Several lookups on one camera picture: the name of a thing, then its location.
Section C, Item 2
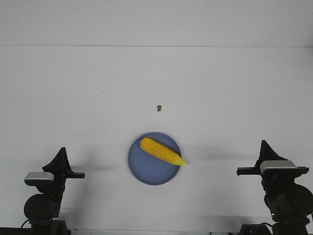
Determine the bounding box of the blue round plate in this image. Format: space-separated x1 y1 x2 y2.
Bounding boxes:
127 132 181 186

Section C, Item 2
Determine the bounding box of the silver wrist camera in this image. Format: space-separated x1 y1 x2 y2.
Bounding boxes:
260 160 297 175
24 172 54 186

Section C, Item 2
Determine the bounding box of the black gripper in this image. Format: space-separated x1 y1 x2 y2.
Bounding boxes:
36 147 85 199
236 140 309 203

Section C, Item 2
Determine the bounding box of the yellow corn cob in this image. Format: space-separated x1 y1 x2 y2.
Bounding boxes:
139 137 187 166

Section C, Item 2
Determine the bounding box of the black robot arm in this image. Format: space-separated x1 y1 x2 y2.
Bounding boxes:
236 140 313 235
23 147 85 235

